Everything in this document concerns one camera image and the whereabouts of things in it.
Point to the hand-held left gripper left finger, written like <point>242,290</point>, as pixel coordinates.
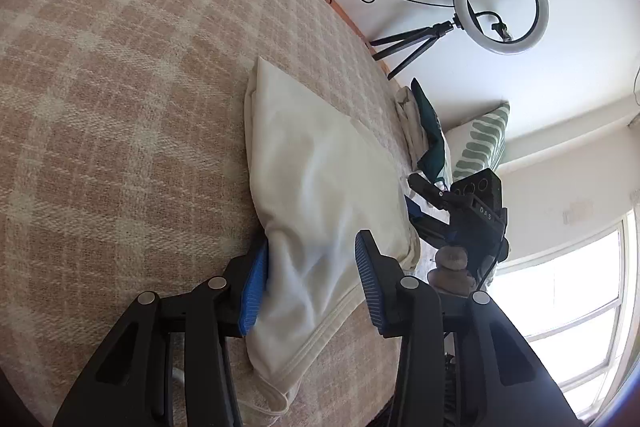
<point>252,287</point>

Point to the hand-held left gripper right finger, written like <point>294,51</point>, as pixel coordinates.
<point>370,287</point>

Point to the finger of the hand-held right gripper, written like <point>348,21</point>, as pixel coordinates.
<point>440,198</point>
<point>430,227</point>

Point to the white camisole top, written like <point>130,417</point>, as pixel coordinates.
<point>310,187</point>

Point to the white folded clothes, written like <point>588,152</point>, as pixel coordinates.
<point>412,122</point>

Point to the person's right hand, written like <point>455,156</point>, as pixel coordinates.
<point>452,259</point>

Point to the dark teal folded garment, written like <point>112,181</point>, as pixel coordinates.
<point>432,147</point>

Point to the green patterned white pillow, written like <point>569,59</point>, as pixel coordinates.
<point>480,137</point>

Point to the white framed window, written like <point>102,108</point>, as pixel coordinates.
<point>550,287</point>

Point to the black mini tripod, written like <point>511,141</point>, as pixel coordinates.
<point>415,34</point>

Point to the black gooseneck phone holder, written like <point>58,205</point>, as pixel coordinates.
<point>502,29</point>

